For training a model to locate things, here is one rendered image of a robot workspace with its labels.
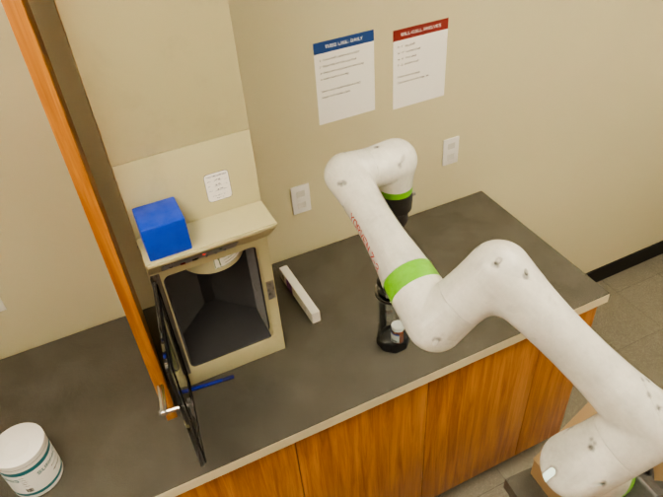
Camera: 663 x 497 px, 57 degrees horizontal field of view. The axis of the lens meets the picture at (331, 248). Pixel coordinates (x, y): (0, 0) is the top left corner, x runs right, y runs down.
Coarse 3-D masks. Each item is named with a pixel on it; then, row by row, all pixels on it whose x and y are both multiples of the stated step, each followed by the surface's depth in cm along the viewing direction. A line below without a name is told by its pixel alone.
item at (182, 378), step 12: (156, 300) 145; (168, 324) 156; (168, 336) 147; (180, 360) 164; (168, 372) 130; (180, 372) 154; (180, 384) 146; (180, 408) 138; (192, 420) 155; (192, 444) 147
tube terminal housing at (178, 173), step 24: (192, 144) 138; (216, 144) 140; (240, 144) 143; (120, 168) 133; (144, 168) 136; (168, 168) 138; (192, 168) 141; (216, 168) 144; (240, 168) 146; (120, 192) 136; (144, 192) 139; (168, 192) 142; (192, 192) 144; (240, 192) 150; (192, 216) 148; (264, 240) 162; (144, 264) 153; (192, 264) 156; (264, 264) 167; (264, 288) 176; (216, 360) 180; (240, 360) 184; (192, 384) 181
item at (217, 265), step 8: (224, 256) 163; (232, 256) 165; (240, 256) 167; (200, 264) 162; (208, 264) 162; (216, 264) 162; (224, 264) 163; (232, 264) 165; (192, 272) 163; (200, 272) 163; (208, 272) 162
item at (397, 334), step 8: (376, 288) 176; (384, 296) 182; (384, 304) 174; (384, 312) 176; (392, 312) 175; (384, 320) 179; (392, 320) 177; (400, 320) 178; (384, 328) 181; (392, 328) 180; (400, 328) 180; (384, 336) 183; (392, 336) 182; (400, 336) 182; (392, 344) 184; (400, 344) 185
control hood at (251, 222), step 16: (240, 208) 152; (256, 208) 151; (192, 224) 148; (208, 224) 147; (224, 224) 147; (240, 224) 147; (256, 224) 146; (272, 224) 146; (192, 240) 143; (208, 240) 143; (224, 240) 142; (240, 240) 146; (144, 256) 139; (176, 256) 139
